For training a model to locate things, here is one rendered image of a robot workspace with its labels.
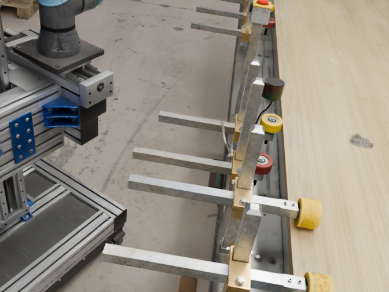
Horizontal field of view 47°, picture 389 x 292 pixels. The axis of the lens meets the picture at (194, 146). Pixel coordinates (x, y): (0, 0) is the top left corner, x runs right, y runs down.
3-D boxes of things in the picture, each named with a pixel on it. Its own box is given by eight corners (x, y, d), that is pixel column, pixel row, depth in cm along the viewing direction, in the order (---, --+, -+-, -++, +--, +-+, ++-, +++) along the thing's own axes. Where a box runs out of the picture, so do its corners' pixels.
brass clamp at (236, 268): (221, 299, 100) (225, 285, 97) (225, 251, 111) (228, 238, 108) (249, 303, 100) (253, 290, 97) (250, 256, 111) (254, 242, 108)
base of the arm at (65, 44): (27, 47, 157) (24, 20, 151) (60, 35, 168) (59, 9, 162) (58, 62, 152) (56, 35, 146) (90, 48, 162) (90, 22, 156)
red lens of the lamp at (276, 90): (263, 91, 131) (264, 85, 130) (263, 81, 136) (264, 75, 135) (283, 95, 131) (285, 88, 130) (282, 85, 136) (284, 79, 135)
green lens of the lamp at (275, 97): (261, 99, 133) (263, 92, 131) (261, 88, 138) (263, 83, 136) (281, 102, 133) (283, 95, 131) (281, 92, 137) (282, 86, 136)
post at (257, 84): (226, 199, 160) (253, 80, 131) (226, 192, 163) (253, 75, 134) (235, 200, 160) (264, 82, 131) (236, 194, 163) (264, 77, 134)
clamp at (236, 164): (228, 184, 146) (231, 172, 143) (231, 159, 157) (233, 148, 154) (246, 187, 146) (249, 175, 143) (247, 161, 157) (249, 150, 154)
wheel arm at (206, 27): (190, 29, 251) (191, 22, 249) (191, 27, 254) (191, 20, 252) (267, 42, 251) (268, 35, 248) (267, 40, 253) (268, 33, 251)
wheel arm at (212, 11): (195, 13, 271) (196, 6, 269) (196, 11, 274) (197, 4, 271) (267, 25, 270) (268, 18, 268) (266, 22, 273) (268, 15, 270)
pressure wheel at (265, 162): (242, 190, 148) (248, 163, 141) (242, 174, 155) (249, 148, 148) (265, 194, 148) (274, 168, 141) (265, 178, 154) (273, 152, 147)
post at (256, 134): (220, 254, 140) (251, 129, 111) (221, 245, 143) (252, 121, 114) (231, 256, 140) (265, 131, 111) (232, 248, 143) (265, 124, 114)
